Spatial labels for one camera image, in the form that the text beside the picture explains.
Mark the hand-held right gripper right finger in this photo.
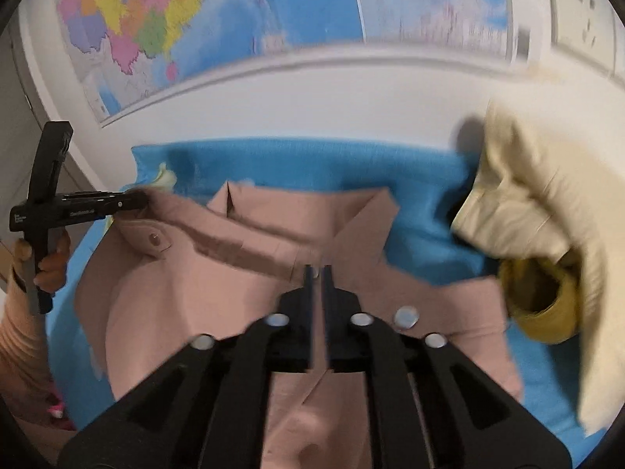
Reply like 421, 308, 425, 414
322, 264, 573, 469

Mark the white wall socket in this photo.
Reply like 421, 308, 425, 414
546, 0, 617, 77

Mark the blue floral bedsheet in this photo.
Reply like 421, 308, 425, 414
46, 139, 601, 469

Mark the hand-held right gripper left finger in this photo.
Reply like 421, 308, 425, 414
59, 264, 316, 469

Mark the cream garment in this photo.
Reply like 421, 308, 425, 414
449, 98, 625, 438

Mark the person's left forearm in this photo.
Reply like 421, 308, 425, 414
0, 254, 66, 460

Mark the colourful wall map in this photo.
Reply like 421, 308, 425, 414
54, 0, 533, 125

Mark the mustard yellow garment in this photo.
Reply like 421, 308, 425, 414
498, 256, 585, 345

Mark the person's left hand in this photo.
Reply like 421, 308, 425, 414
14, 232, 72, 295

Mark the pink coat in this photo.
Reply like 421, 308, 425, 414
73, 181, 525, 469

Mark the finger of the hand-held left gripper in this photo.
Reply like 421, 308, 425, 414
105, 189, 150, 217

